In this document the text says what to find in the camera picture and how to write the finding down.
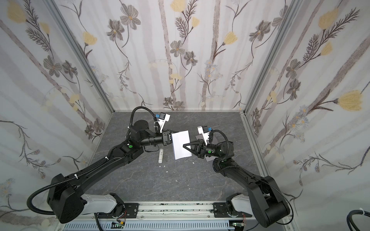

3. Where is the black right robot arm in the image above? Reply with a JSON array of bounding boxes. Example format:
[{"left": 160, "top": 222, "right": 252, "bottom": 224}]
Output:
[{"left": 183, "top": 140, "right": 291, "bottom": 228}]

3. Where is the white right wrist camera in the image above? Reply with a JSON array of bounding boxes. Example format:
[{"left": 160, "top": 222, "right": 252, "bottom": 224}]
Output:
[{"left": 197, "top": 126, "right": 212, "bottom": 144}]

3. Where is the blue bordered letter paper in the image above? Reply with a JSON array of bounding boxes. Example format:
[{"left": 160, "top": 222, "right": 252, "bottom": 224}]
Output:
[{"left": 172, "top": 131, "right": 192, "bottom": 160}]

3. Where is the black cable bundle corner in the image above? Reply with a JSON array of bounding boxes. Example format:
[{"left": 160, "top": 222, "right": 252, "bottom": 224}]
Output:
[{"left": 346, "top": 208, "right": 370, "bottom": 231}]

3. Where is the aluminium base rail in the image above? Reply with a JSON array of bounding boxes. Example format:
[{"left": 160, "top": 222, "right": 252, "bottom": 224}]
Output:
[{"left": 54, "top": 201, "right": 298, "bottom": 223}]

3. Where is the white glue stick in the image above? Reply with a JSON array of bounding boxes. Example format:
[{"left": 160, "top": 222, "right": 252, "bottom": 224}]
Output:
[{"left": 158, "top": 148, "right": 164, "bottom": 164}]

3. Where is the white slotted cable duct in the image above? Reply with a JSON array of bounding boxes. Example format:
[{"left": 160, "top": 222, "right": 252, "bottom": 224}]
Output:
[{"left": 62, "top": 220, "right": 235, "bottom": 231}]

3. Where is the grey paper envelope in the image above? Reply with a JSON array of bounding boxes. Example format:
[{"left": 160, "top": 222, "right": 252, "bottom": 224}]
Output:
[{"left": 195, "top": 134, "right": 218, "bottom": 162}]

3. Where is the black corrugated cable conduit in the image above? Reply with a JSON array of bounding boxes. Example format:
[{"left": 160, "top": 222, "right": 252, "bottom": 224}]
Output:
[{"left": 26, "top": 157, "right": 109, "bottom": 216}]

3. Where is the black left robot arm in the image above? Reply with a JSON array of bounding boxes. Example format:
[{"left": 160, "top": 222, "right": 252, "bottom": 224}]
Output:
[{"left": 47, "top": 128, "right": 173, "bottom": 224}]

